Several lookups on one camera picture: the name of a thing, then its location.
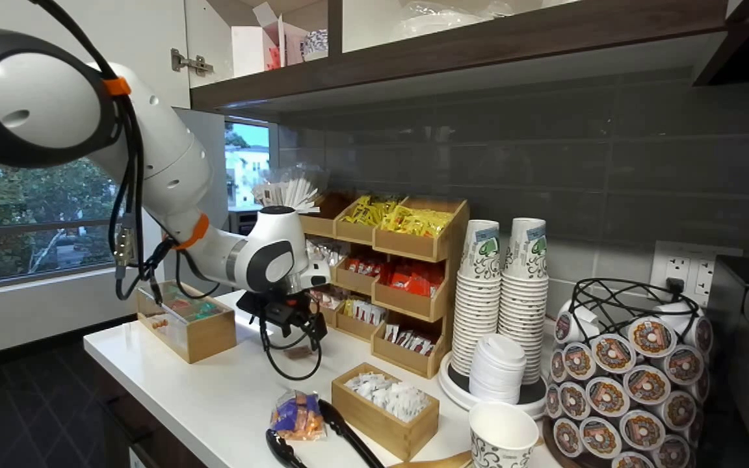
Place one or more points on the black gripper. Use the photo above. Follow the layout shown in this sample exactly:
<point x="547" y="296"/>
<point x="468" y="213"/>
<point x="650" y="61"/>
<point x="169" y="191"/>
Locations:
<point x="286" y="313"/>

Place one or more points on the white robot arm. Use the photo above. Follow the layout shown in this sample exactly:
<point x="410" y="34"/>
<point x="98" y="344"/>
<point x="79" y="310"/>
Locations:
<point x="57" y="106"/>

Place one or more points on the tiered wooden condiment organizer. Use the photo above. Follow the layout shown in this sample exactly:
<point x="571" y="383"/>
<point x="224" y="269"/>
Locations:
<point x="399" y="274"/>

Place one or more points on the colourful snack packet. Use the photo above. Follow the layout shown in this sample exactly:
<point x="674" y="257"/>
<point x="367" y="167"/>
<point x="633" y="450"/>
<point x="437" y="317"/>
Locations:
<point x="296" y="417"/>

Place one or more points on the wooden tea bag box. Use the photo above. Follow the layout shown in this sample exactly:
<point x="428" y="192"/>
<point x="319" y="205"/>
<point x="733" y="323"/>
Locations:
<point x="185" y="321"/>

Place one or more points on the white stir sticks bundle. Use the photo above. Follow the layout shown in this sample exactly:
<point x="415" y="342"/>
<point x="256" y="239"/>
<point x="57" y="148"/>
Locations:
<point x="295" y="192"/>

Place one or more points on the small wooden creamer box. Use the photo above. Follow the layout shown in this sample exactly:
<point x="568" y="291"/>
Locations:
<point x="390" y="411"/>

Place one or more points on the left paper cup stack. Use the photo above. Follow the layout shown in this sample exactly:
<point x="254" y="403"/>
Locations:
<point x="476" y="295"/>

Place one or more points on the paper cup stack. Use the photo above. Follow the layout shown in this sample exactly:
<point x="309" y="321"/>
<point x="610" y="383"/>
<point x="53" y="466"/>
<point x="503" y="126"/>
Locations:
<point x="524" y="291"/>
<point x="476" y="295"/>

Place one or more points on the white cup lids stack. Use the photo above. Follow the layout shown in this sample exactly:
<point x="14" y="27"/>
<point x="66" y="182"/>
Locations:
<point x="498" y="366"/>

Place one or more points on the right paper cup stack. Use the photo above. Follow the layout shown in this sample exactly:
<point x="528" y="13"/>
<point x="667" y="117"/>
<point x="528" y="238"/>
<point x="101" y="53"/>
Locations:
<point x="524" y="291"/>

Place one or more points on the single patterned paper cup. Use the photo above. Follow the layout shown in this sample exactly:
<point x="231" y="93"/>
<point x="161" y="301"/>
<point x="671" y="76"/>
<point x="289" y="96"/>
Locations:
<point x="501" y="435"/>

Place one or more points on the dark wooden shelf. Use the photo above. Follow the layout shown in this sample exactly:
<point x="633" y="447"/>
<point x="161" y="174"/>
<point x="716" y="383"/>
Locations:
<point x="579" y="40"/>

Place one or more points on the wire coffee pod carousel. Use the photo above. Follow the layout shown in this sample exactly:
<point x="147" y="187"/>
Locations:
<point x="627" y="377"/>

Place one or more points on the white wall outlet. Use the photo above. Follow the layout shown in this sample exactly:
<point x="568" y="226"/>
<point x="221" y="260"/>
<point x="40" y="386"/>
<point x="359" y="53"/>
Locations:
<point x="688" y="264"/>

